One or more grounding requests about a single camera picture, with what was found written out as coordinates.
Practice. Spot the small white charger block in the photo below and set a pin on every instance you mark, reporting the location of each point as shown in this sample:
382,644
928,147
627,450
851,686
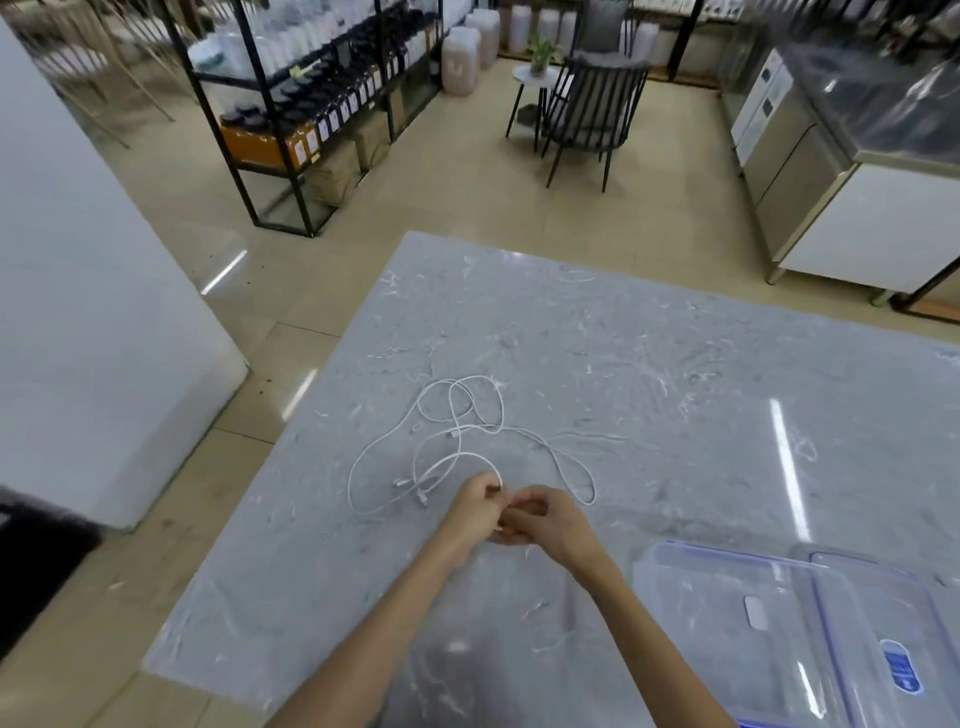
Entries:
754,613

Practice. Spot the row of dark labelled bottles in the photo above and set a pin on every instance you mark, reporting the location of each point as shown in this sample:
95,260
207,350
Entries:
352,94

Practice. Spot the orange box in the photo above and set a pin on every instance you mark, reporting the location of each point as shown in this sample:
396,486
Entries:
259,142

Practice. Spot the white round side table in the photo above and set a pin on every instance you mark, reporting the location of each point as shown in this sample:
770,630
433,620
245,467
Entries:
531,79

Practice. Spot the grey cushioned chair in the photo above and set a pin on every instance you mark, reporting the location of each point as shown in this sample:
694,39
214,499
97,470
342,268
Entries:
604,26

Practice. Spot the person's left fingers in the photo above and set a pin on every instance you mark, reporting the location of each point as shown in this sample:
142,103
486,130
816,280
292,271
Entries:
493,491

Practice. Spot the grey slatted chair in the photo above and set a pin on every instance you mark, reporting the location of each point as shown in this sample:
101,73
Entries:
592,112

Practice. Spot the person's right forearm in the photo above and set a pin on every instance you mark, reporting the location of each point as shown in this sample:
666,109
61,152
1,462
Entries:
645,645

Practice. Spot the black seat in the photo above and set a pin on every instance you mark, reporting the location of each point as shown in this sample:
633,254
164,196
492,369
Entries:
37,555

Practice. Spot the stainless steel counter cabinet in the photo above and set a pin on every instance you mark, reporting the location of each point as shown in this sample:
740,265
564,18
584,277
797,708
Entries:
832,135

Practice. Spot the cardboard box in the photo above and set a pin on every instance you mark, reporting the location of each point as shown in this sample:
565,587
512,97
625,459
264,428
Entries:
330,176

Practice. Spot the white cabinet panel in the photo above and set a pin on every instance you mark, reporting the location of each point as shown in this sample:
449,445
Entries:
870,225

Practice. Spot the wooden chairs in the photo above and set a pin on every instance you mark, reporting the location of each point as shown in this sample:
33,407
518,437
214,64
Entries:
90,52

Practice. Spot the small green potted plant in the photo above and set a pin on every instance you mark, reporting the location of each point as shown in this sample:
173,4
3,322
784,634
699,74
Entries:
541,54

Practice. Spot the black metal shelf rack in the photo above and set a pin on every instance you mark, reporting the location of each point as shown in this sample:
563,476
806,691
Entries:
259,180

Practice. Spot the row of white plastic jugs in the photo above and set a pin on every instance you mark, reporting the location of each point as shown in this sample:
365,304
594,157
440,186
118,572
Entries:
480,41

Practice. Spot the person's right hand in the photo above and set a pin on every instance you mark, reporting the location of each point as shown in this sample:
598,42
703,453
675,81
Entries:
559,525

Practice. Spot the person's right thumb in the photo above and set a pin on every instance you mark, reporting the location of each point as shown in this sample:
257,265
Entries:
525,496

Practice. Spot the person's left hand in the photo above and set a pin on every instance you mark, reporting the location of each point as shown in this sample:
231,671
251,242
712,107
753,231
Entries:
465,514

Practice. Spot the clear lid with blue label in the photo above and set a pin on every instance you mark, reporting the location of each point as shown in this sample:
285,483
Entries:
900,645

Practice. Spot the clear plastic storage box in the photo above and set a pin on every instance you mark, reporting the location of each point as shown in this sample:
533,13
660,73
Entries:
720,652

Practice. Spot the person's left forearm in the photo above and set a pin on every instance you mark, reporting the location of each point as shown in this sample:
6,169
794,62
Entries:
375,637

